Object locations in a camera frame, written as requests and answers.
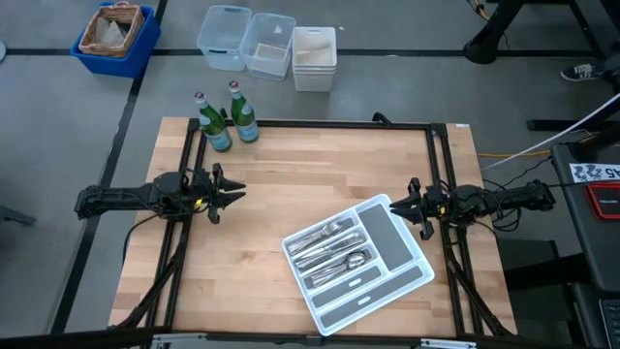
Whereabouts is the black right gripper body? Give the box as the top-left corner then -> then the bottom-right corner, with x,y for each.
408,176 -> 454,242

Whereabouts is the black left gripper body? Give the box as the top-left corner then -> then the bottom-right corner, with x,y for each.
191,162 -> 227,226

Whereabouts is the silver spoon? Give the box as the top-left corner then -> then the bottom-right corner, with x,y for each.
305,251 -> 368,288
303,250 -> 368,291
303,254 -> 367,291
309,249 -> 369,285

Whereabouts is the white plastic cutlery tray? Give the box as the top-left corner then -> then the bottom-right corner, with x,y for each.
280,193 -> 436,337

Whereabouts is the green glass water bottle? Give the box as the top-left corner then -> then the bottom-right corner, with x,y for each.
193,90 -> 233,153
228,79 -> 261,144

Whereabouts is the clear plastic bin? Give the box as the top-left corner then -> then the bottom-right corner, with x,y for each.
239,12 -> 297,81
196,4 -> 254,73

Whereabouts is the white plastic bin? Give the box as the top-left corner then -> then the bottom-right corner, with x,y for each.
292,25 -> 339,93

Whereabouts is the black stand foot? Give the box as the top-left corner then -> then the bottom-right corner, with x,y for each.
526,94 -> 620,133

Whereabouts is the blue plastic bin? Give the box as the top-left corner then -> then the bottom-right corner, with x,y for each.
70,2 -> 163,79

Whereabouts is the black desk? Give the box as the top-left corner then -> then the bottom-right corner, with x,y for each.
549,123 -> 620,349

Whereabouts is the white number sign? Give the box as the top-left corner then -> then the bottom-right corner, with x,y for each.
569,162 -> 620,183

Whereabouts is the black stand leg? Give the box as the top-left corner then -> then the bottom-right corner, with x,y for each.
462,0 -> 620,67

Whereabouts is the grey chair leg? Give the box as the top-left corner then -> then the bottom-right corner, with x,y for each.
0,206 -> 38,227

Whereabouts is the wicker basket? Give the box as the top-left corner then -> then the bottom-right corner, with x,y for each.
77,0 -> 146,59

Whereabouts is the person's shoe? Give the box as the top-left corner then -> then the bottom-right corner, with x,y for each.
559,61 -> 607,83

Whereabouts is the black keyboard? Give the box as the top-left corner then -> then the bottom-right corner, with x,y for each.
598,298 -> 620,349

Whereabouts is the black cable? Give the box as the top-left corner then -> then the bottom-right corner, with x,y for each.
481,155 -> 585,234

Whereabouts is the yellow cable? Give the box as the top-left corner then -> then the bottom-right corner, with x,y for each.
477,149 -> 551,160

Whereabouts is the black aluminium table frame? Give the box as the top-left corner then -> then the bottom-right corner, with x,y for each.
109,117 -> 517,349

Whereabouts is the grey metal bracket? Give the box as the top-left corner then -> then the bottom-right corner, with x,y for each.
151,333 -> 208,349
419,337 -> 479,349

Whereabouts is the white cable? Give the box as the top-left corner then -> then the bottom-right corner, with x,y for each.
481,91 -> 620,171

